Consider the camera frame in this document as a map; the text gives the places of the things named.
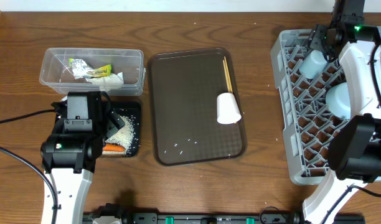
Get light blue cup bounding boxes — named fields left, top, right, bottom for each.
left=299, top=50, right=327, bottom=80

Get white napkin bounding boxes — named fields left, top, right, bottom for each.
left=86, top=72, right=124, bottom=91

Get foil snack wrapper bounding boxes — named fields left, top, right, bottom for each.
left=68, top=58, right=92, bottom=79

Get orange carrot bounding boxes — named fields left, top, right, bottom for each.
left=103, top=144, right=126, bottom=152

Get light blue small bowl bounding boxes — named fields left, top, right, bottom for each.
left=326, top=82, right=350, bottom=119

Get pink cup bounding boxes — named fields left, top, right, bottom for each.
left=217, top=93, right=242, bottom=124

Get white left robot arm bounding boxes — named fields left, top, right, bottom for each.
left=40, top=91, right=125, bottom=223

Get grey dishwasher rack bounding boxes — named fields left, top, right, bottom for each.
left=271, top=29, right=350, bottom=185

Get clear plastic bin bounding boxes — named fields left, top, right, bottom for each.
left=39, top=48, right=146, bottom=96

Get yellow green wrapper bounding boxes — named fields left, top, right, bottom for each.
left=86, top=64, right=112, bottom=78

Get spilled rice grains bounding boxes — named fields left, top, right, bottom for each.
left=103, top=108, right=141, bottom=155

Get brown serving tray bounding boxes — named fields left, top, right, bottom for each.
left=147, top=47, right=247, bottom=166

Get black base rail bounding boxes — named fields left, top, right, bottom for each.
left=83, top=203, right=365, bottom=224

